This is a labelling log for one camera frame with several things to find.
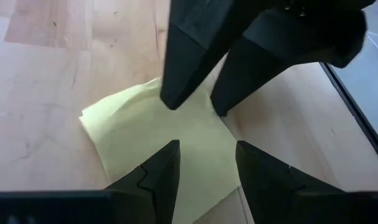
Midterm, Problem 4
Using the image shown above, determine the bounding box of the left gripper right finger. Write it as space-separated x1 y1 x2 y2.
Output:
235 140 345 224

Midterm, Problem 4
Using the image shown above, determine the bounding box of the black aluminium frame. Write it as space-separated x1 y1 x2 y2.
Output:
318 61 378 170

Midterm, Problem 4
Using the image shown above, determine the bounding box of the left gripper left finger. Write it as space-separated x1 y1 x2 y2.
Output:
104 139 181 224

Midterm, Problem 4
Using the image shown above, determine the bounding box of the yellow sticky note pad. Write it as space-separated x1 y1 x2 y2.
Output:
78 77 242 224

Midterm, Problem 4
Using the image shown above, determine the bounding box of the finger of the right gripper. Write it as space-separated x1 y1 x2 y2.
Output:
159 0 248 110
210 7 330 117

